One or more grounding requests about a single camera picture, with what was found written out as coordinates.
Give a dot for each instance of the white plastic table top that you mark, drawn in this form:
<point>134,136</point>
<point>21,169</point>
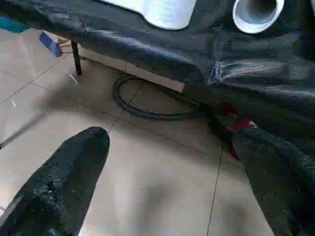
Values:
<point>167,12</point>

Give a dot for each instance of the teal cloth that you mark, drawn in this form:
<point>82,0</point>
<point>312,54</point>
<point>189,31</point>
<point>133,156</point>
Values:
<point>12,24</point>

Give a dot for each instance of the red plastic object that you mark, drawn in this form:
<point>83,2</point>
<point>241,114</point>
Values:
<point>246,123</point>

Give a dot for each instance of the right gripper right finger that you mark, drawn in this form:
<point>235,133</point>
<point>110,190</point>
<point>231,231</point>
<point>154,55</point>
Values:
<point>283,186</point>

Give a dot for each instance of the black metal support leg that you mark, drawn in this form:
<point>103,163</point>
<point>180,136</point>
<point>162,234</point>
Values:
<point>76,59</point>

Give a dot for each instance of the blue block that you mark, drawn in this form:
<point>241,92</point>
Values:
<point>50,43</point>

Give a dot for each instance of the light wooden board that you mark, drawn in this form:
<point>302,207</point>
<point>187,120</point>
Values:
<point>147,76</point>

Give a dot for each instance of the white plastic table leg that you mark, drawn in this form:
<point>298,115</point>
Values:
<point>256,14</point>

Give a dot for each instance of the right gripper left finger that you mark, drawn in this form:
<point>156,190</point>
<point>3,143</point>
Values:
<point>61,186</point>

